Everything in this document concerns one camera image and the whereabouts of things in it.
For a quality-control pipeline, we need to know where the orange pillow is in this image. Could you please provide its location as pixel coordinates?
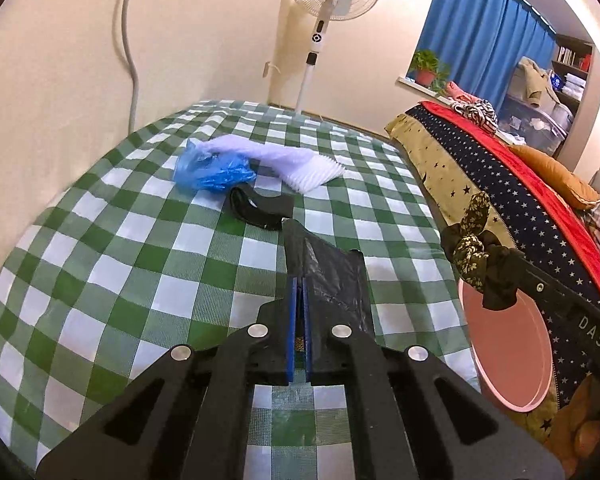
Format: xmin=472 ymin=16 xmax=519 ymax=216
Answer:
xmin=509 ymin=144 xmax=600 ymax=211

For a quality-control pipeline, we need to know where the star-printed navy yellow blanket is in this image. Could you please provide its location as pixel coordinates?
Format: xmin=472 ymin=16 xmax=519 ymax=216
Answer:
xmin=384 ymin=105 xmax=600 ymax=441

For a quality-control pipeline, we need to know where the white window sill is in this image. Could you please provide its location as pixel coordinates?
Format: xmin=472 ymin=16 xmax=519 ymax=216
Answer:
xmin=397 ymin=76 xmax=453 ymax=98

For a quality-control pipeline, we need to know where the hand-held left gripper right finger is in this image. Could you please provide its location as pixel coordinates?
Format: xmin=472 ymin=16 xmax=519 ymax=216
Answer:
xmin=302 ymin=280 xmax=566 ymax=480

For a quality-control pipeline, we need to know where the dark bookshelf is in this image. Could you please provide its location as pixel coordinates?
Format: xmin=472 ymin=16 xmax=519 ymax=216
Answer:
xmin=550 ymin=34 xmax=595 ymax=111

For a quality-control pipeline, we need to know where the pink cloth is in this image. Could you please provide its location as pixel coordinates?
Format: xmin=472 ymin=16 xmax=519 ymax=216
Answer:
xmin=447 ymin=81 xmax=476 ymax=103

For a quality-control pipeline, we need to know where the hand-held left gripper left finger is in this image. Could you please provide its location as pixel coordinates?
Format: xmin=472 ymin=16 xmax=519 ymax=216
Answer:
xmin=35 ymin=277 xmax=301 ymax=480

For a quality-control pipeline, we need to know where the clear storage box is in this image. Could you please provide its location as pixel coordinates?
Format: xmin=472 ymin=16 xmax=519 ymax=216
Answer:
xmin=500 ymin=95 xmax=570 ymax=156

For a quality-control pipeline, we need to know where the beige coat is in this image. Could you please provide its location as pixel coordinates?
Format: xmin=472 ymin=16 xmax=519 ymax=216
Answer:
xmin=517 ymin=56 xmax=561 ymax=107

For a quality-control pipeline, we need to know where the red blanket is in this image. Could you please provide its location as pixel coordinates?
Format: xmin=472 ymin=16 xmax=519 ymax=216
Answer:
xmin=420 ymin=101 xmax=600 ymax=321

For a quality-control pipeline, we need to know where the blue plastic bag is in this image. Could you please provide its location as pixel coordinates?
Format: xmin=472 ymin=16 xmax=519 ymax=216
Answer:
xmin=172 ymin=141 xmax=257 ymax=195

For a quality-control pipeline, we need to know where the pink plastic bin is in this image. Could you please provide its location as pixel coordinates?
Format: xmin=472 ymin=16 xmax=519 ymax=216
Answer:
xmin=457 ymin=277 xmax=556 ymax=411

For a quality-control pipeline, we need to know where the white foam net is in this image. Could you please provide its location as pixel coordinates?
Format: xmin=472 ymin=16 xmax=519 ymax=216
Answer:
xmin=200 ymin=134 xmax=347 ymax=193

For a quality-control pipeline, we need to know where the green checked tablecloth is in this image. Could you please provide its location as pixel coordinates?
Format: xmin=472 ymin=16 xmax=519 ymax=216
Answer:
xmin=0 ymin=99 xmax=481 ymax=480

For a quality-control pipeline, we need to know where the black white striped cloth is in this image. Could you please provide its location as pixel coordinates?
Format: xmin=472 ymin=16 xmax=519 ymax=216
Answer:
xmin=450 ymin=101 xmax=500 ymax=133

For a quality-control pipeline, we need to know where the potted green plant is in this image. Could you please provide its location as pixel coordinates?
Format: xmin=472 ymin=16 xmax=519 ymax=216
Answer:
xmin=409 ymin=50 xmax=451 ymax=92

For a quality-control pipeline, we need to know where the black plastic packet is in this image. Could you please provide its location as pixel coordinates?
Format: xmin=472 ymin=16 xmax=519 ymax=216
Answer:
xmin=281 ymin=218 xmax=376 ymax=333

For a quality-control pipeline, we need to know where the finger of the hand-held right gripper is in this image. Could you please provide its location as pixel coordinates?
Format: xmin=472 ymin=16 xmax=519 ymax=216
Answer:
xmin=500 ymin=247 xmax=576 ymax=311

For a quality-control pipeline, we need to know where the person's right hand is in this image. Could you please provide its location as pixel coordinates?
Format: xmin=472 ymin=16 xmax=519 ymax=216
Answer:
xmin=550 ymin=375 xmax=600 ymax=466

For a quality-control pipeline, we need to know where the black floral cloth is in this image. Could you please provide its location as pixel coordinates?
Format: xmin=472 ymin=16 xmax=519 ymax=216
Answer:
xmin=440 ymin=191 xmax=526 ymax=311

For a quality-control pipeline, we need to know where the blue curtain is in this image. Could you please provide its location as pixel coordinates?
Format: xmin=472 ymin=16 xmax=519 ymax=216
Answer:
xmin=409 ymin=0 xmax=558 ymax=96

